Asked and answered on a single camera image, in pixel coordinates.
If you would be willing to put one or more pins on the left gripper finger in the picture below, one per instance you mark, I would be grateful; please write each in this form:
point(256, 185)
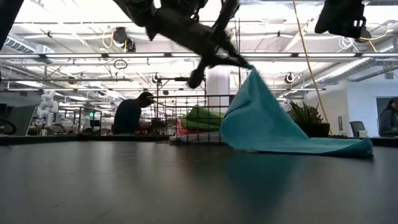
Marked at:
point(230, 57)
point(197, 76)

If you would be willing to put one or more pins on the green microfiber towel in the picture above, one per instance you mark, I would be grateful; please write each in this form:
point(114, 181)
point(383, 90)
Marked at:
point(202, 119)

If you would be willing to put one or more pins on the pink microfiber towel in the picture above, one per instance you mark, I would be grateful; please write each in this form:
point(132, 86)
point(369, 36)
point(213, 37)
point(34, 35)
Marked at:
point(186, 130)

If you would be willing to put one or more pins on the blue microfiber towel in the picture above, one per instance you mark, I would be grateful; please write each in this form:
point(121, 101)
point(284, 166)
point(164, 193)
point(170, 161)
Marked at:
point(264, 124)

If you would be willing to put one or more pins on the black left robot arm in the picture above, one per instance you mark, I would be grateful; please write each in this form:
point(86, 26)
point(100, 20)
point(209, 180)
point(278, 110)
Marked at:
point(136, 9)

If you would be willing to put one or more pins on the white round column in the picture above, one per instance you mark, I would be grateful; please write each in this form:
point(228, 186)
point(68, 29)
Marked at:
point(217, 84)

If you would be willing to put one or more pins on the black ceiling device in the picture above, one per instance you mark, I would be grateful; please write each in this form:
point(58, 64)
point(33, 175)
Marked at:
point(119, 35)
point(155, 77)
point(367, 35)
point(289, 77)

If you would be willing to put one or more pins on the person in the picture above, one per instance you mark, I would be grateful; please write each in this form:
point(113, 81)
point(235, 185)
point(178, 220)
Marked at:
point(127, 116)
point(388, 119)

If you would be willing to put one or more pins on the dark glass door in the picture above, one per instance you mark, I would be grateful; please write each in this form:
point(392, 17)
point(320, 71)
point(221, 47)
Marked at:
point(381, 105)

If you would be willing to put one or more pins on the small potted plant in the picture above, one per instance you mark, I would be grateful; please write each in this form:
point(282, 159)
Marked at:
point(306, 119)

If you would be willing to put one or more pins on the dark grey swivel chair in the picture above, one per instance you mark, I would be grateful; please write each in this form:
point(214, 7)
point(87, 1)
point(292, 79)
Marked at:
point(357, 126)

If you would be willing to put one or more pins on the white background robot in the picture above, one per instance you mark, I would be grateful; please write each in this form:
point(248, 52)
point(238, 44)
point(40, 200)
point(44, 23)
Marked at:
point(46, 105)
point(86, 120)

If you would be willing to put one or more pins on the black metal rack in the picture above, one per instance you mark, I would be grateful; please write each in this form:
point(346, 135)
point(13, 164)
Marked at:
point(80, 118)

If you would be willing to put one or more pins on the grey machine cabinet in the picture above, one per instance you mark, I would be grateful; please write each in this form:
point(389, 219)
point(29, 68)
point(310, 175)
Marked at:
point(23, 119)

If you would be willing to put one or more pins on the black metal cart frame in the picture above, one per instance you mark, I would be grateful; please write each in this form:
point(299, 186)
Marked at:
point(174, 79)

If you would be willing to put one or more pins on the silver ventilation duct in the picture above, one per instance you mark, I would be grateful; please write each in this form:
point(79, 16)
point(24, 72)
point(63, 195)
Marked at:
point(351, 67)

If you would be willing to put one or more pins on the black aluminium station frame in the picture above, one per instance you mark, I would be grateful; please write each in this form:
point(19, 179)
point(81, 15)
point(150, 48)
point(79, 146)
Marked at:
point(7, 15)

